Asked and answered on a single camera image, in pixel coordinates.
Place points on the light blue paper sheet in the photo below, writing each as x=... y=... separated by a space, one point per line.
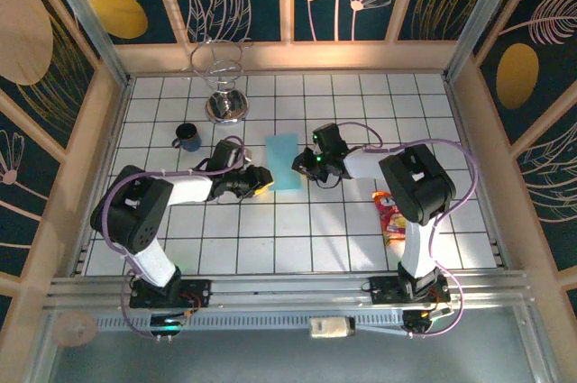
x=283 y=162

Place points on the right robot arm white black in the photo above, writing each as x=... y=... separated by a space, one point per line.
x=417 y=257

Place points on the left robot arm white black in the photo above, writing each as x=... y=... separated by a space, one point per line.
x=153 y=266

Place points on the dark blue mug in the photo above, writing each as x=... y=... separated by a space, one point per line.
x=189 y=139

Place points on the colourful candy bag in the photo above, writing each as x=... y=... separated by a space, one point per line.
x=392 y=221

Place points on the small white box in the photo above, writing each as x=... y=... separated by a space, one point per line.
x=332 y=327

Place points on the black controller box green light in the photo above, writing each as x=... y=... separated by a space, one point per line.
x=424 y=322
x=167 y=325

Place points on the round wooden disc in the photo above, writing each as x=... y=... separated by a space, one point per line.
x=74 y=330

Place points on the aluminium mounting rail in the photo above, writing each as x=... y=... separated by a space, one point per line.
x=293 y=293

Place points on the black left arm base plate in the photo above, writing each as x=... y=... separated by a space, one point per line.
x=200 y=293

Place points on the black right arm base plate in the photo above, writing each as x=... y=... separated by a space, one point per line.
x=383 y=290

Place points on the aluminium frame post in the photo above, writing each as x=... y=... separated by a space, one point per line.
x=85 y=18
x=482 y=13

